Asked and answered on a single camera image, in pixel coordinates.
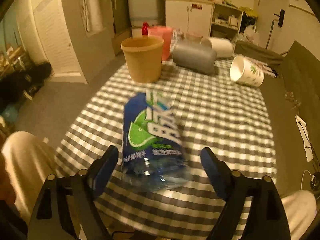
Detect grey white checkered tablecloth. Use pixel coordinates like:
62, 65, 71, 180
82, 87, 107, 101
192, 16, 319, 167
56, 58, 277, 239

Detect red thermos bottle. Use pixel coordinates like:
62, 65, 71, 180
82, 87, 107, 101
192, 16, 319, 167
142, 22, 149, 36

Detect person's right leg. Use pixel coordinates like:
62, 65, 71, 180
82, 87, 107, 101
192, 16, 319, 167
281, 190, 319, 239

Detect grey plastic cup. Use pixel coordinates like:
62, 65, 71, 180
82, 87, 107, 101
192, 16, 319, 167
172, 41, 217, 75

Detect black door handle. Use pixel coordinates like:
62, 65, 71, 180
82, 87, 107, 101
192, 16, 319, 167
274, 9, 285, 28

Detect hanging white towel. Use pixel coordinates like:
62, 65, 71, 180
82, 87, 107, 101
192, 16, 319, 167
82, 0, 104, 33

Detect brown paper cup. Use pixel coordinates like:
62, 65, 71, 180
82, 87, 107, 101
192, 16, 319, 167
120, 36, 164, 83

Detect pink hexagonal cup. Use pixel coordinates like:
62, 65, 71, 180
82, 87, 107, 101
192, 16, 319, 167
147, 26, 174, 61

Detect white louvered wardrobe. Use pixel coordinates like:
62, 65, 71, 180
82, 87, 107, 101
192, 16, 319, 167
14, 0, 87, 83

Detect blue cut plastic bottle cup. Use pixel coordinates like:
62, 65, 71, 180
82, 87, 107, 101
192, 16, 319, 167
121, 90, 191, 192

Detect white plastic cup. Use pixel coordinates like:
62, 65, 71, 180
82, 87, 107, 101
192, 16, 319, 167
201, 37, 233, 58

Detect white sink cabinet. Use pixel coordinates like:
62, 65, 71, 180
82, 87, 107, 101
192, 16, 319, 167
164, 0, 214, 37

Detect white paper with cable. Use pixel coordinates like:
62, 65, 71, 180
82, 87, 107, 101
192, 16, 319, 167
295, 115, 313, 163

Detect white plastic bags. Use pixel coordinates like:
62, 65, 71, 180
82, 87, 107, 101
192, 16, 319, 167
233, 25, 259, 46

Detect white printed paper cup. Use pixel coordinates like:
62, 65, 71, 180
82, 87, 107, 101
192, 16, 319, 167
229, 55, 264, 87

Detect dark folded blanket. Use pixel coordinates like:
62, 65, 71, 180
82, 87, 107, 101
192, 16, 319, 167
234, 41, 284, 65

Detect white open shelf unit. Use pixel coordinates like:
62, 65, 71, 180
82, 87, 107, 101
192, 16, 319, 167
210, 3, 243, 40

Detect person's leg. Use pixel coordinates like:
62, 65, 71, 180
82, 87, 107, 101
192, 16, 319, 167
281, 190, 319, 239
1, 131, 56, 224

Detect person's left leg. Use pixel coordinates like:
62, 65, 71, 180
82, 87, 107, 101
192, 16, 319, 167
1, 131, 56, 224

